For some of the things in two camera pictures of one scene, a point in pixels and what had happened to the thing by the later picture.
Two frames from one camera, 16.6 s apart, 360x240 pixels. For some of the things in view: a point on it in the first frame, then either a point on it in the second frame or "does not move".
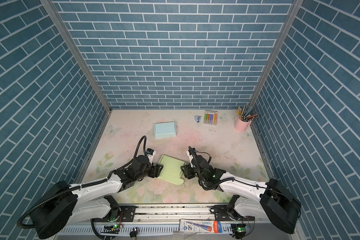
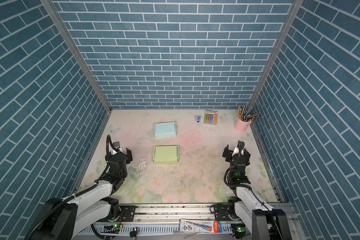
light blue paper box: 164,130 does not move
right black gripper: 187,171 -> 228,151
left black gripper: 156,170 -> 128,157
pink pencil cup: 241,126 does not move
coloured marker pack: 210,117 does not move
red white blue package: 199,226 does not move
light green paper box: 171,170 -> 165,154
